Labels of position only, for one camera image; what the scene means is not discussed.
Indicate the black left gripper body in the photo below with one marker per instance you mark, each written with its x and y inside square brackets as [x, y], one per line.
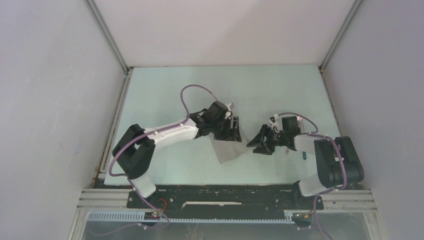
[215, 123]

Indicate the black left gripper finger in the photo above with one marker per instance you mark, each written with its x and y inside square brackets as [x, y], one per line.
[235, 134]
[225, 132]

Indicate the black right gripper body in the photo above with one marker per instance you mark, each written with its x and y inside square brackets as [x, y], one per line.
[279, 138]

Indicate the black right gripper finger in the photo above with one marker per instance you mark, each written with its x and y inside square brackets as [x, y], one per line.
[264, 149]
[260, 138]

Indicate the fork with pink handle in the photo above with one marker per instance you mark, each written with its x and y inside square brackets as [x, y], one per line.
[287, 151]

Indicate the grey cloth napkin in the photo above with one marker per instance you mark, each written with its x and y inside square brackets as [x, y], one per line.
[227, 151]

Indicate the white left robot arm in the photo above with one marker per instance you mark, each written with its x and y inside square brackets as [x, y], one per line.
[135, 150]

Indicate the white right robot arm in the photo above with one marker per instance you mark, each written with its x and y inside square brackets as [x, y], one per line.
[336, 159]

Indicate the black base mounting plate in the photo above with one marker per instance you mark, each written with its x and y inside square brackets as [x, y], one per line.
[264, 202]

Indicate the right small circuit board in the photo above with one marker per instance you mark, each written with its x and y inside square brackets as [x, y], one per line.
[299, 217]

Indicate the small circuit board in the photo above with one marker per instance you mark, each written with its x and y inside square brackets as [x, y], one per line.
[299, 217]
[153, 216]

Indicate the left small circuit board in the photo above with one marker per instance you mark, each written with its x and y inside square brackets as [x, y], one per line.
[153, 216]

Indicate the white slotted cable duct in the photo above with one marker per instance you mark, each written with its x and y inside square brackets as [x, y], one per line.
[141, 216]

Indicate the right aluminium frame post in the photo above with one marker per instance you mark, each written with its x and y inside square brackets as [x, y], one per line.
[340, 34]

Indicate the aluminium frame post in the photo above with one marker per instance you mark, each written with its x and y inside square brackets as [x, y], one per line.
[340, 34]
[101, 23]

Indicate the left aluminium frame post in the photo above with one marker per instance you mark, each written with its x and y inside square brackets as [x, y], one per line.
[101, 23]

